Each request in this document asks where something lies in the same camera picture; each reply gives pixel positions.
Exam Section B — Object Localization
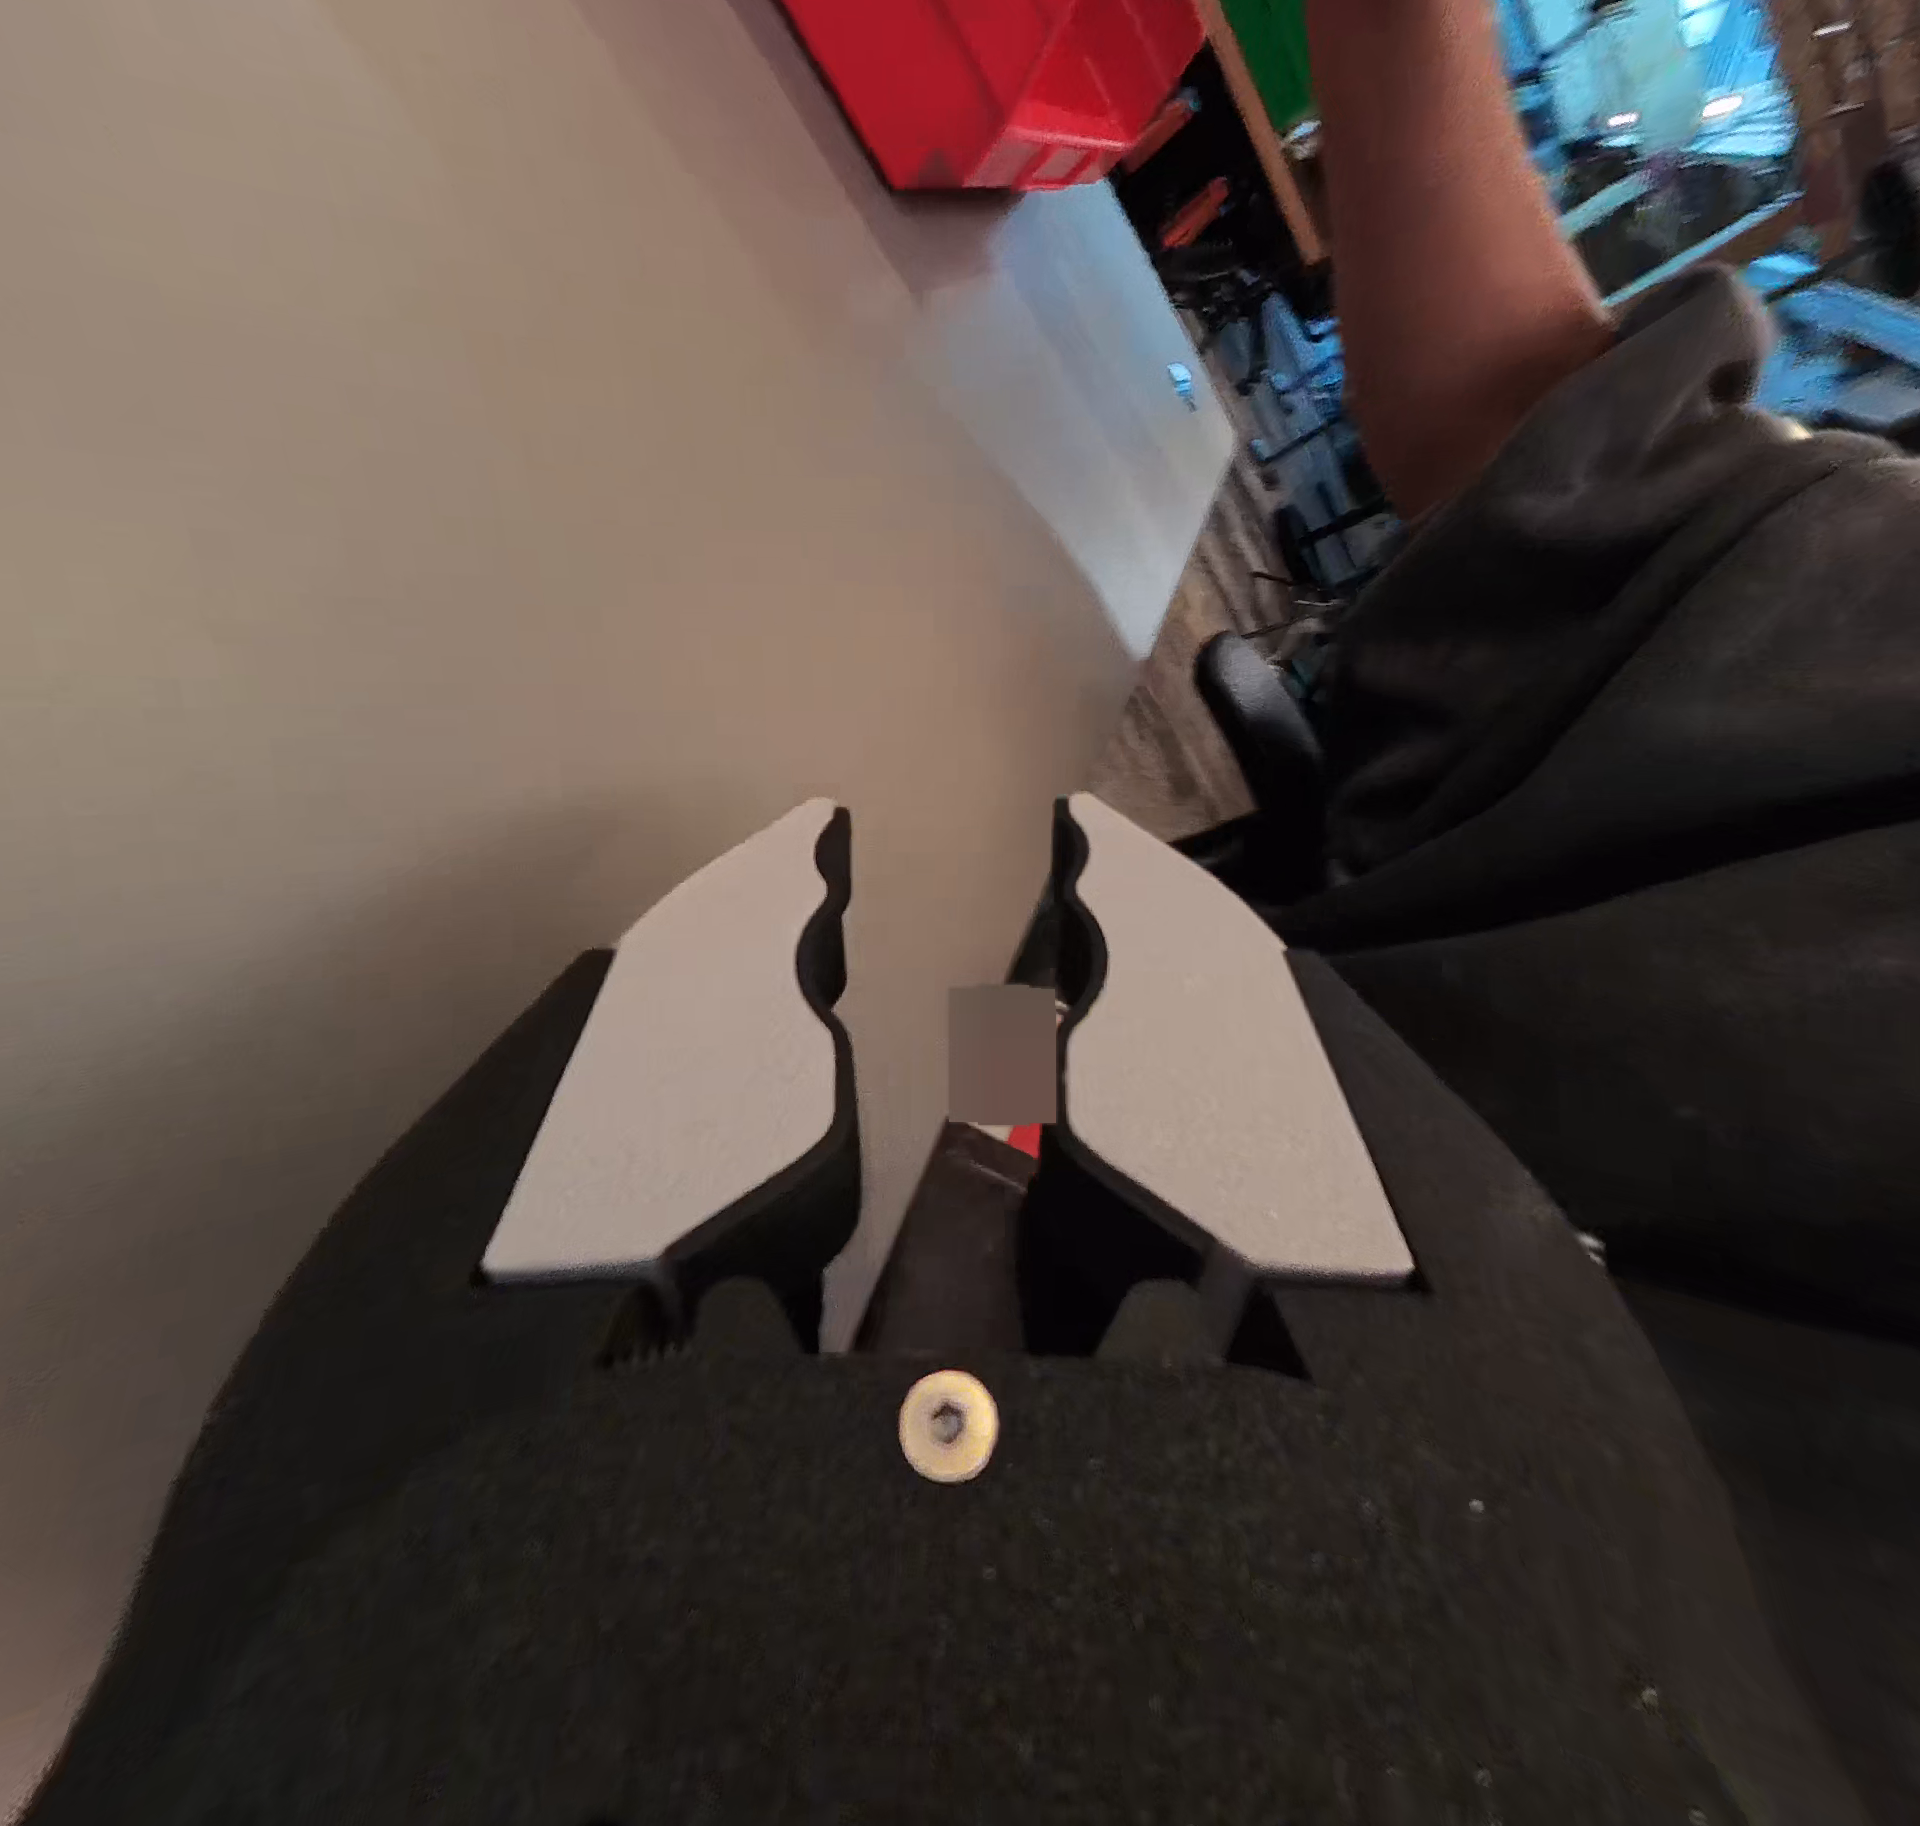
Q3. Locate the person's right forearm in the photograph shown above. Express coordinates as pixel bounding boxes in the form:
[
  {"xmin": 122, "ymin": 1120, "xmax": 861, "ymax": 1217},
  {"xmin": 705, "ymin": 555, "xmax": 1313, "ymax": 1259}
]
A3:
[{"xmin": 1297, "ymin": 0, "xmax": 1623, "ymax": 525}]

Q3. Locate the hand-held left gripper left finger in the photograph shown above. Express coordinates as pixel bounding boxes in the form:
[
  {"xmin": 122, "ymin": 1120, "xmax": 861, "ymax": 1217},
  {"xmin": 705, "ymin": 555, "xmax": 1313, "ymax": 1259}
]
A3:
[{"xmin": 480, "ymin": 798, "xmax": 866, "ymax": 1289}]

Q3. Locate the person's black chair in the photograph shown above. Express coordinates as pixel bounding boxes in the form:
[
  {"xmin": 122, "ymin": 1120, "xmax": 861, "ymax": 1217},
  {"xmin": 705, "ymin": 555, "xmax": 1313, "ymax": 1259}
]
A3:
[{"xmin": 1192, "ymin": 626, "xmax": 1338, "ymax": 914}]

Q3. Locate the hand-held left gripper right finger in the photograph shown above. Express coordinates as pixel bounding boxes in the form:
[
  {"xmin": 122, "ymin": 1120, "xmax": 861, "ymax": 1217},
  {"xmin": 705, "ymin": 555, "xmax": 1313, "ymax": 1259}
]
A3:
[{"xmin": 1031, "ymin": 793, "xmax": 1419, "ymax": 1289}]

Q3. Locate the green box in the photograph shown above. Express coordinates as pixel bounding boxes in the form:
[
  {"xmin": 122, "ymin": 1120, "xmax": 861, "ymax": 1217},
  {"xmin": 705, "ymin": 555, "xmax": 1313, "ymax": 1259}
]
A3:
[{"xmin": 1201, "ymin": 0, "xmax": 1322, "ymax": 142}]

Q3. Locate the red plastic bin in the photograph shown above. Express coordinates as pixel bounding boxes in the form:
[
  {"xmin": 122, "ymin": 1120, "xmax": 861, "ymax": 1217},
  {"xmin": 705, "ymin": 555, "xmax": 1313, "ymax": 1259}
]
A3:
[{"xmin": 720, "ymin": 0, "xmax": 1215, "ymax": 196}]

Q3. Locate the wooden table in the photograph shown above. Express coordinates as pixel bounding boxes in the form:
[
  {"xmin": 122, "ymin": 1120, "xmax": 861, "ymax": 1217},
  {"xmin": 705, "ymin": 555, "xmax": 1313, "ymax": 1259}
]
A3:
[{"xmin": 1156, "ymin": 0, "xmax": 1338, "ymax": 268}]

